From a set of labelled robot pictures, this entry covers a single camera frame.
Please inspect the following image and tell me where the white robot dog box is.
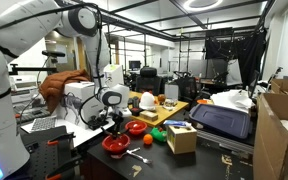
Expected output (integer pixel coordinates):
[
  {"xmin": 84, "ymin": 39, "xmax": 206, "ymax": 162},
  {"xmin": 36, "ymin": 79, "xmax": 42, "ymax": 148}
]
[{"xmin": 55, "ymin": 81, "xmax": 106, "ymax": 130}]

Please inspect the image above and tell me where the brown jacket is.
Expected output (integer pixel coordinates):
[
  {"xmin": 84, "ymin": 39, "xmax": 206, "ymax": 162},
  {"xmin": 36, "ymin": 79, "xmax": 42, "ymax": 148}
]
[{"xmin": 38, "ymin": 69, "xmax": 92, "ymax": 114}]

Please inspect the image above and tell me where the black office chair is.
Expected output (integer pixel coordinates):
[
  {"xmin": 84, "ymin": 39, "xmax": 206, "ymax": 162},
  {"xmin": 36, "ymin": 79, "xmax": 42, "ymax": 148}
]
[
  {"xmin": 135, "ymin": 66, "xmax": 163, "ymax": 96},
  {"xmin": 173, "ymin": 76, "xmax": 198, "ymax": 104}
]

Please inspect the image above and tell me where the wooden table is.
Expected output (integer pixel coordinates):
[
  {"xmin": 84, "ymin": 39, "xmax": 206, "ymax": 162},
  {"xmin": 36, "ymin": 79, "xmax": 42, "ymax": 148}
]
[{"xmin": 127, "ymin": 89, "xmax": 190, "ymax": 128}]

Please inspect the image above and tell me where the brown ball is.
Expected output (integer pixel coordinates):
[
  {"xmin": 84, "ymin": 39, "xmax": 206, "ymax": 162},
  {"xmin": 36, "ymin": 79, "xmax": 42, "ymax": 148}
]
[{"xmin": 156, "ymin": 93, "xmax": 167, "ymax": 104}]

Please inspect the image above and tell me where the ring ceiling light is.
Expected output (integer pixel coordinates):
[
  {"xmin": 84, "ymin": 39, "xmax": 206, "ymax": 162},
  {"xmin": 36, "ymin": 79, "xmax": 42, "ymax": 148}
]
[{"xmin": 182, "ymin": 0, "xmax": 224, "ymax": 13}]

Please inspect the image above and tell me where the white plush toy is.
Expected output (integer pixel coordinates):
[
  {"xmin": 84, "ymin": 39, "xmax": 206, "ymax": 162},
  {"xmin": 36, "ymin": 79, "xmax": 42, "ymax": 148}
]
[{"xmin": 138, "ymin": 91, "xmax": 158, "ymax": 112}]

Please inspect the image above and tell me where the white paper pile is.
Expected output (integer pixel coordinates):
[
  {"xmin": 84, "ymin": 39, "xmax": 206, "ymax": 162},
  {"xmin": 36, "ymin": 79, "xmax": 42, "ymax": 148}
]
[{"xmin": 210, "ymin": 89, "xmax": 253, "ymax": 113}]

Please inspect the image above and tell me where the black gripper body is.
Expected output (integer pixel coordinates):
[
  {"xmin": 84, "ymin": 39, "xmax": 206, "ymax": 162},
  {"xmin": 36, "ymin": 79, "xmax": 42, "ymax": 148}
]
[{"xmin": 110, "ymin": 112, "xmax": 125, "ymax": 129}]

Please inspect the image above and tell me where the distant dark monitor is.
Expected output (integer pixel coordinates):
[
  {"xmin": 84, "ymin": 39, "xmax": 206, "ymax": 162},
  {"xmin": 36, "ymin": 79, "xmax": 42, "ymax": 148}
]
[{"xmin": 128, "ymin": 60, "xmax": 142, "ymax": 72}]

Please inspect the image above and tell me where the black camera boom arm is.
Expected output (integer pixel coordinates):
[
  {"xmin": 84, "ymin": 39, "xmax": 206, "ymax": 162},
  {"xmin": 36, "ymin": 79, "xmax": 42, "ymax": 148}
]
[{"xmin": 5, "ymin": 49, "xmax": 67, "ymax": 76}]

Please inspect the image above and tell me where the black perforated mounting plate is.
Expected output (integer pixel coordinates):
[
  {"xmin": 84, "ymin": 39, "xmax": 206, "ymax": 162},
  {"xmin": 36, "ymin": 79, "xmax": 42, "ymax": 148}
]
[{"xmin": 20, "ymin": 125, "xmax": 82, "ymax": 180}]

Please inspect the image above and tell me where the black curtain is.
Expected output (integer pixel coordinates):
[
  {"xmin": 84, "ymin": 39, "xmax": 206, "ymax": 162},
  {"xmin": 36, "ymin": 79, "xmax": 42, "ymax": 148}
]
[{"xmin": 204, "ymin": 28, "xmax": 268, "ymax": 88}]

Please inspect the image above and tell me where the white printer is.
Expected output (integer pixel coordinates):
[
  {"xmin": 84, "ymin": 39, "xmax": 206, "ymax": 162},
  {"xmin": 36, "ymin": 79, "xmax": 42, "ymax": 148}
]
[{"xmin": 8, "ymin": 74, "xmax": 38, "ymax": 98}]

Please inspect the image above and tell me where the small open cardboard box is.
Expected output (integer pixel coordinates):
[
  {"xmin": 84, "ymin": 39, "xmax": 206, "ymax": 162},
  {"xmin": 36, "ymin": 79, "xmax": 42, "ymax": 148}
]
[{"xmin": 270, "ymin": 78, "xmax": 288, "ymax": 95}]

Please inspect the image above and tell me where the black clamp orange handle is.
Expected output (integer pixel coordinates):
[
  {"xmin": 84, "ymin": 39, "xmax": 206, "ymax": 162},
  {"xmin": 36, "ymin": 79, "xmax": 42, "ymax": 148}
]
[
  {"xmin": 47, "ymin": 132, "xmax": 77, "ymax": 147},
  {"xmin": 45, "ymin": 154, "xmax": 83, "ymax": 180}
]

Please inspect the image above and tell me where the silver metal fork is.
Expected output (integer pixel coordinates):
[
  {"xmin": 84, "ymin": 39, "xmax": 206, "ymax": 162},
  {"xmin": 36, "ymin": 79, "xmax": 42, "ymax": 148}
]
[{"xmin": 126, "ymin": 150, "xmax": 153, "ymax": 165}]

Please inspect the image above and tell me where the blue white toothpaste tube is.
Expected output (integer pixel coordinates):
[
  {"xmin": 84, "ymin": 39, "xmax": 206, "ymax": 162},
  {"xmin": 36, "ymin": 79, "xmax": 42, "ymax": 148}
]
[{"xmin": 163, "ymin": 119, "xmax": 192, "ymax": 129}]

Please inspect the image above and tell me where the wooden shape sorter box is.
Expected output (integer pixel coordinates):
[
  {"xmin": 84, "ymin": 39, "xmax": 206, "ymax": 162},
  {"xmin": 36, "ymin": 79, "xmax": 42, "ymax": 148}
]
[{"xmin": 166, "ymin": 124, "xmax": 198, "ymax": 155}]

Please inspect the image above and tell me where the large cardboard box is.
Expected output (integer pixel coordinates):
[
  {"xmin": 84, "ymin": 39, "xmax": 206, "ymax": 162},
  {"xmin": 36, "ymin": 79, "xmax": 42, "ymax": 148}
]
[{"xmin": 253, "ymin": 92, "xmax": 288, "ymax": 180}]

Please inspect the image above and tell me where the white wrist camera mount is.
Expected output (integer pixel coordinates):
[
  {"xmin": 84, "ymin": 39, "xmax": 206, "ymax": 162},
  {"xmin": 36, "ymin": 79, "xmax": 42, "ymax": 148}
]
[{"xmin": 117, "ymin": 106, "xmax": 133, "ymax": 118}]

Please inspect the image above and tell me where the flat tan cardboard box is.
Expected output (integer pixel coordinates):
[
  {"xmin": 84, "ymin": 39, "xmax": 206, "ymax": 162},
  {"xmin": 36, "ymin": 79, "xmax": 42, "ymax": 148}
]
[{"xmin": 139, "ymin": 110, "xmax": 159, "ymax": 122}]

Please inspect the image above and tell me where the orange ball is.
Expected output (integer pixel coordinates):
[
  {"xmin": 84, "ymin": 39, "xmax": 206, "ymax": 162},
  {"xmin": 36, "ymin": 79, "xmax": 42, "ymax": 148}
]
[{"xmin": 142, "ymin": 133, "xmax": 154, "ymax": 146}]

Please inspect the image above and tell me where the black game controller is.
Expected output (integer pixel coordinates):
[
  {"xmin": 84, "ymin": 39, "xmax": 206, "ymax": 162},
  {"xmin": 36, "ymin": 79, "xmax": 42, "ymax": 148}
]
[{"xmin": 87, "ymin": 114, "xmax": 110, "ymax": 131}]

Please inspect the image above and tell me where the white backed monitor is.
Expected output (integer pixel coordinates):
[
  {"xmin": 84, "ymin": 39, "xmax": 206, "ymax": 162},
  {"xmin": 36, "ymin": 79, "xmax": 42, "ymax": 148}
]
[{"xmin": 103, "ymin": 64, "xmax": 126, "ymax": 88}]

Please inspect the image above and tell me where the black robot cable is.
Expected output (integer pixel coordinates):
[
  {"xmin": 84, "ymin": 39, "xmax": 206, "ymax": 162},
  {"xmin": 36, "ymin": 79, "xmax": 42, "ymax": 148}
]
[{"xmin": 0, "ymin": 1, "xmax": 115, "ymax": 129}]

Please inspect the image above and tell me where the green toy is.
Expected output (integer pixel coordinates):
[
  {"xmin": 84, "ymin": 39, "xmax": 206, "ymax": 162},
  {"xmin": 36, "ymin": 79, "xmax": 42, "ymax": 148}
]
[{"xmin": 149, "ymin": 127, "xmax": 168, "ymax": 144}]

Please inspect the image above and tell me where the black cylinder speaker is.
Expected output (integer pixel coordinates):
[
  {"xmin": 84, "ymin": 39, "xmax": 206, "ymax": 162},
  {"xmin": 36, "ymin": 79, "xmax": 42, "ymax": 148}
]
[{"xmin": 131, "ymin": 96, "xmax": 141, "ymax": 109}]

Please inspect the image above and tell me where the grey perforated keyboard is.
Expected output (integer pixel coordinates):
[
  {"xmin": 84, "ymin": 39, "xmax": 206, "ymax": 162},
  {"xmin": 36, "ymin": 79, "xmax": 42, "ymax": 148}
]
[{"xmin": 30, "ymin": 115, "xmax": 58, "ymax": 133}]

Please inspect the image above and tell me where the red plastic bowl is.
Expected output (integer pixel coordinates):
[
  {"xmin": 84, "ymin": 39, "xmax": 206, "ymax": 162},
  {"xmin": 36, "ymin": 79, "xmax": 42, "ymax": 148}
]
[
  {"xmin": 124, "ymin": 120, "xmax": 148, "ymax": 136},
  {"xmin": 101, "ymin": 133, "xmax": 132, "ymax": 155}
]

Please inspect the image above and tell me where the silver metal cutlery piece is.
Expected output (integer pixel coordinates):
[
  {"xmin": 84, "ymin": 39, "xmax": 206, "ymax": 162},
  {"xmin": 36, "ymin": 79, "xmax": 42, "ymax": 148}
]
[{"xmin": 110, "ymin": 147, "xmax": 142, "ymax": 160}]

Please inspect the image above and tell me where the black box red top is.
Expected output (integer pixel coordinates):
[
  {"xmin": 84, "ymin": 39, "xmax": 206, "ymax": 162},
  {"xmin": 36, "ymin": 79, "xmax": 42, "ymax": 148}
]
[{"xmin": 130, "ymin": 107, "xmax": 144, "ymax": 117}]

